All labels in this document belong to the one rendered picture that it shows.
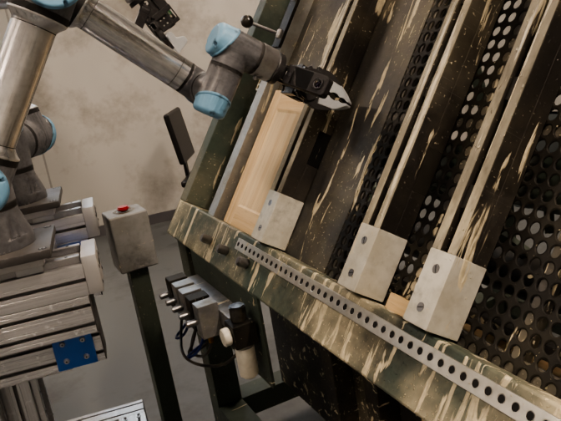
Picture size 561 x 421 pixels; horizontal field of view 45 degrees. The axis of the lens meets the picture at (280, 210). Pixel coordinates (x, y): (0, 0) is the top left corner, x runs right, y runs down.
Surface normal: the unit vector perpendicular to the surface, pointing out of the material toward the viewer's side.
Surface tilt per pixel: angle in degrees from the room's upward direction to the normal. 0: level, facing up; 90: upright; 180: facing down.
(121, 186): 90
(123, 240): 90
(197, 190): 90
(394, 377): 55
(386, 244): 90
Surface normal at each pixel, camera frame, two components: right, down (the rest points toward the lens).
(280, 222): 0.43, 0.18
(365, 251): -0.82, -0.33
